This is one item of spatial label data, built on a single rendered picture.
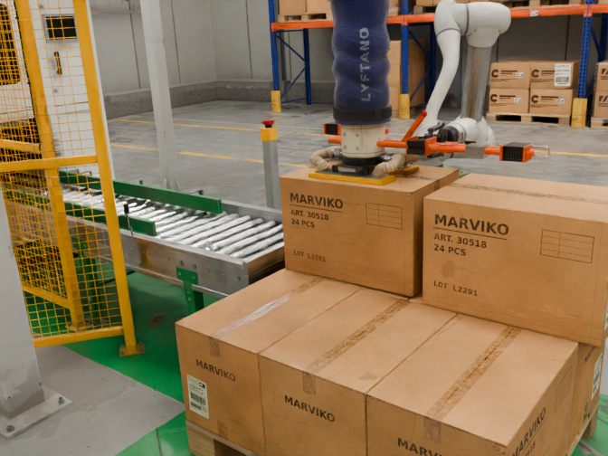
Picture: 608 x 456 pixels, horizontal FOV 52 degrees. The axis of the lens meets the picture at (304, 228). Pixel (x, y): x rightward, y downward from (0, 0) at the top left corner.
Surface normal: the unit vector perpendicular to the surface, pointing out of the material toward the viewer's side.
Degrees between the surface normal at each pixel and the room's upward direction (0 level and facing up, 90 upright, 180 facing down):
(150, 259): 90
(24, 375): 90
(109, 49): 90
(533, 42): 90
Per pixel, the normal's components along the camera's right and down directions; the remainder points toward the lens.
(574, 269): -0.61, 0.27
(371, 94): 0.23, 0.10
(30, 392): 0.79, 0.15
